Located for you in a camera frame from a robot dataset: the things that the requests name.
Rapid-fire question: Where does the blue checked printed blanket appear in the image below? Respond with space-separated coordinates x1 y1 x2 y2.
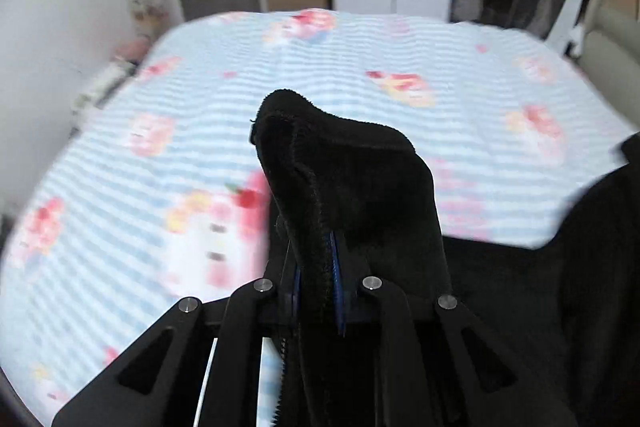
0 9 640 413

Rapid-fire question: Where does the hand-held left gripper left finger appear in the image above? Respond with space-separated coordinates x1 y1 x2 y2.
52 237 301 427

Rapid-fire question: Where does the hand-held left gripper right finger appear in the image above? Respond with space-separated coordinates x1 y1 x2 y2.
330 231 578 427

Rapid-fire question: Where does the small storage rack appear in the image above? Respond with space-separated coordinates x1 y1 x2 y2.
122 0 168 40

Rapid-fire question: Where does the grey padded headboard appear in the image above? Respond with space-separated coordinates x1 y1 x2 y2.
580 0 640 128

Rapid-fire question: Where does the black fleece jacket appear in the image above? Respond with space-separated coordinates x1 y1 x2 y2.
248 89 640 427

